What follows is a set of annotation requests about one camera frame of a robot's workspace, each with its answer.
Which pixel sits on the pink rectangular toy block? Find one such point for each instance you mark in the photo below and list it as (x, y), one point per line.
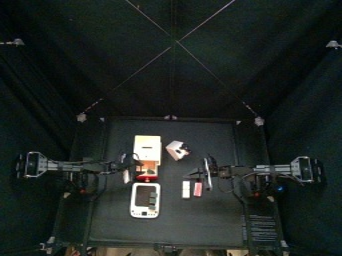
(198, 189)

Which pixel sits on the red toy piece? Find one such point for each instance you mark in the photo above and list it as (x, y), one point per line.
(146, 178)

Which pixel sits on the silver frame clamp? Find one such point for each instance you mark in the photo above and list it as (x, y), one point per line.
(170, 117)
(333, 44)
(260, 121)
(17, 42)
(81, 117)

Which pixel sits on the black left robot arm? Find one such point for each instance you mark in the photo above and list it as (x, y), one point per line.
(58, 165)

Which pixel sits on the white rectangular toy block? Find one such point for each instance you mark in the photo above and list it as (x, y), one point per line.
(186, 189)

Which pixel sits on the white tray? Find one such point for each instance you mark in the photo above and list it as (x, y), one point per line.
(145, 200)

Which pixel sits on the black label with white text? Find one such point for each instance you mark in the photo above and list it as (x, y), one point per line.
(262, 230)

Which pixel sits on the green sushi piece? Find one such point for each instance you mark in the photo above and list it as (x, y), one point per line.
(153, 206)
(153, 194)
(153, 200)

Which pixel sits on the white toy cube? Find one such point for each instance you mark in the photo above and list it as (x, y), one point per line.
(177, 150)

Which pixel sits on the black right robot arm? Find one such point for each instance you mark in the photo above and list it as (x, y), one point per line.
(276, 169)

